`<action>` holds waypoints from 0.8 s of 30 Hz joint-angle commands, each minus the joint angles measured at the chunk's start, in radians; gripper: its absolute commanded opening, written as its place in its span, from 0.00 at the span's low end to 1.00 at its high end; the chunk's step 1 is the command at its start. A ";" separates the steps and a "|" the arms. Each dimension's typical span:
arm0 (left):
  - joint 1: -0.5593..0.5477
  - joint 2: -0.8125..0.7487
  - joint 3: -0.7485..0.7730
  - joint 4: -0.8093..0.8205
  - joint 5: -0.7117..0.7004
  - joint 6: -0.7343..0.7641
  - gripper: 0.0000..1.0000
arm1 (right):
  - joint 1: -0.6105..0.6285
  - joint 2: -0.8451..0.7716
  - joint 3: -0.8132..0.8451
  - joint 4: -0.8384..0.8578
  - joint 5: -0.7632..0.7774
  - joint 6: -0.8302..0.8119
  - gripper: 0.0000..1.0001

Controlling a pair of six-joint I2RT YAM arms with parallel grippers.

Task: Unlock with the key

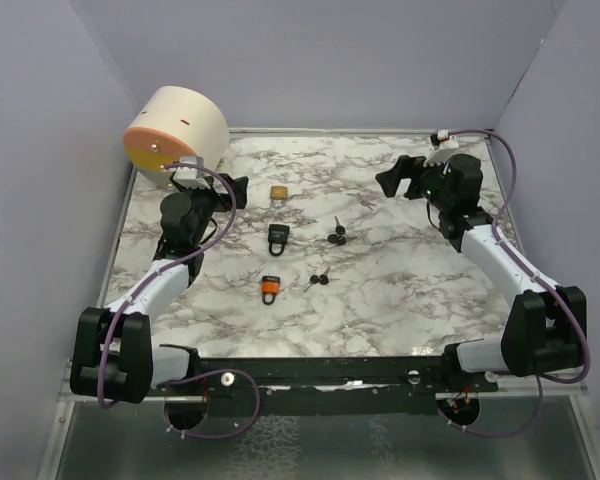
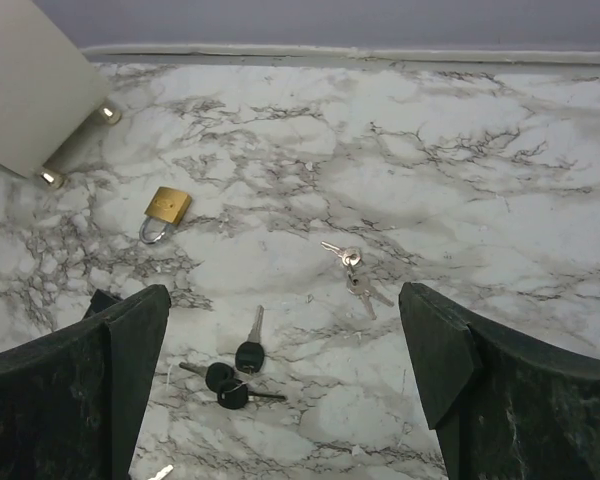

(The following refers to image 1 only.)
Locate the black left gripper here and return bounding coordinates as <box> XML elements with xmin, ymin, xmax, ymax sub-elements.
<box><xmin>180</xmin><ymin>173</ymin><xmax>248</xmax><ymax>246</ymax></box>

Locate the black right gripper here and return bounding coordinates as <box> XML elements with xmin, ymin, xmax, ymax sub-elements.
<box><xmin>376</xmin><ymin>152</ymin><xmax>453</xmax><ymax>212</ymax></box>

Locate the brass padlock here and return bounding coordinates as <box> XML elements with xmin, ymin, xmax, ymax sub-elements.
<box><xmin>270</xmin><ymin>185</ymin><xmax>288</xmax><ymax>208</ymax></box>

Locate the silver small key bunch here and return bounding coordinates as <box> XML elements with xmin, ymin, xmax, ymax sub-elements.
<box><xmin>348</xmin><ymin>192</ymin><xmax>376</xmax><ymax>211</ymax></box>

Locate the black head key bunch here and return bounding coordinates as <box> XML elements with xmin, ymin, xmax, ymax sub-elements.
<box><xmin>327</xmin><ymin>216</ymin><xmax>347</xmax><ymax>246</ymax></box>
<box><xmin>304</xmin><ymin>268</ymin><xmax>330</xmax><ymax>292</ymax></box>

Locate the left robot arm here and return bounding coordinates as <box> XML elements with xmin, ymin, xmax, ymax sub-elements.
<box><xmin>70</xmin><ymin>172</ymin><xmax>249</xmax><ymax>408</ymax></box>

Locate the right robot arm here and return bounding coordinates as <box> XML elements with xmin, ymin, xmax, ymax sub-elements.
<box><xmin>375</xmin><ymin>154</ymin><xmax>586</xmax><ymax>391</ymax></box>

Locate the beige cylindrical drum box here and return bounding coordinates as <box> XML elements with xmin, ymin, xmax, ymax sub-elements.
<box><xmin>123</xmin><ymin>86</ymin><xmax>229</xmax><ymax>187</ymax></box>

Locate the orange black padlock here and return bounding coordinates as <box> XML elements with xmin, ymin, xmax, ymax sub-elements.
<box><xmin>261</xmin><ymin>275</ymin><xmax>281</xmax><ymax>306</ymax></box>

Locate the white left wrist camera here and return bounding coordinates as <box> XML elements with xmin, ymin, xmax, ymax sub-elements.
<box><xmin>171</xmin><ymin>156</ymin><xmax>208</xmax><ymax>188</ymax></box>

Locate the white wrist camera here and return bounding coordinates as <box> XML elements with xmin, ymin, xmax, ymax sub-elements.
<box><xmin>171</xmin><ymin>156</ymin><xmax>208</xmax><ymax>188</ymax></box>
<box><xmin>424</xmin><ymin>130</ymin><xmax>460</xmax><ymax>167</ymax></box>

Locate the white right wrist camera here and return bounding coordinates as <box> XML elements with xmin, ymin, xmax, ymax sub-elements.
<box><xmin>424</xmin><ymin>130</ymin><xmax>460</xmax><ymax>167</ymax></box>

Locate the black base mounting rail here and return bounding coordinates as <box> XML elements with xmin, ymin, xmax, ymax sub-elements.
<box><xmin>144</xmin><ymin>349</ymin><xmax>501</xmax><ymax>416</ymax></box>

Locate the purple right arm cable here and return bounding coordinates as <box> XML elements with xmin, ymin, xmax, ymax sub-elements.
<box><xmin>444</xmin><ymin>127</ymin><xmax>594</xmax><ymax>439</ymax></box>

